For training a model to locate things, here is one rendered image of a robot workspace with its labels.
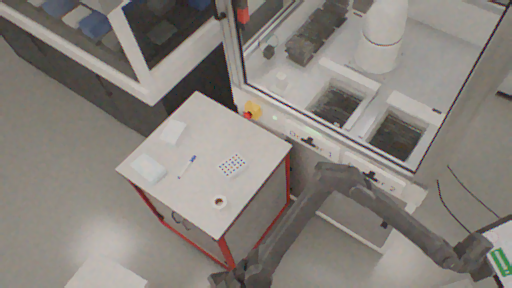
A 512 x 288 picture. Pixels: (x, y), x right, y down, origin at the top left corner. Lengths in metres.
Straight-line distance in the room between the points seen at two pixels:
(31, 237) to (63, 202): 0.27
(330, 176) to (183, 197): 1.02
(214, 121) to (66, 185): 1.36
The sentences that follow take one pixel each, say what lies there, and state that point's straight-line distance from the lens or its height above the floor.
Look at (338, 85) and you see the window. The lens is 1.49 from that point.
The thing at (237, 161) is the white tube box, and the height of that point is 0.80.
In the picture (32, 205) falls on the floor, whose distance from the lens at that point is 3.12.
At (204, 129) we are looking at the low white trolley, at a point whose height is 0.76.
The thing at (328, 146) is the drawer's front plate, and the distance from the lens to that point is 1.76.
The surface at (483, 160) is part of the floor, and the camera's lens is 3.08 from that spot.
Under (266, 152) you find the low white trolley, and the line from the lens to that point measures 1.92.
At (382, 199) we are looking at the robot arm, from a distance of 1.06.
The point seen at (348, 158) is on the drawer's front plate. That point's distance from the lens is 1.75.
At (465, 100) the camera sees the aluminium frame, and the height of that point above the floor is 1.48.
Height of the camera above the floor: 2.39
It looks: 59 degrees down
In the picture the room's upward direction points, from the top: straight up
